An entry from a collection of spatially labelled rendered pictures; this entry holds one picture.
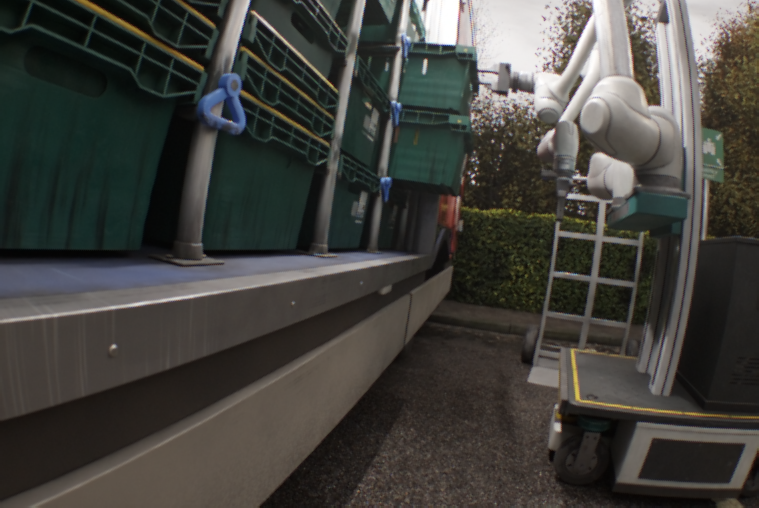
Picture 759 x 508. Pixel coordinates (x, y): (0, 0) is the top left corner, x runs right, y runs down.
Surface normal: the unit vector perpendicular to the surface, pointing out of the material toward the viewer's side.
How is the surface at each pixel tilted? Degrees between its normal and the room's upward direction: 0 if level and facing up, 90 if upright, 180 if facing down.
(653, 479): 90
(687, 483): 90
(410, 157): 96
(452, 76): 93
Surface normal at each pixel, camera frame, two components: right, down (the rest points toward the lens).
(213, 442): 0.96, 0.12
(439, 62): -0.27, 0.00
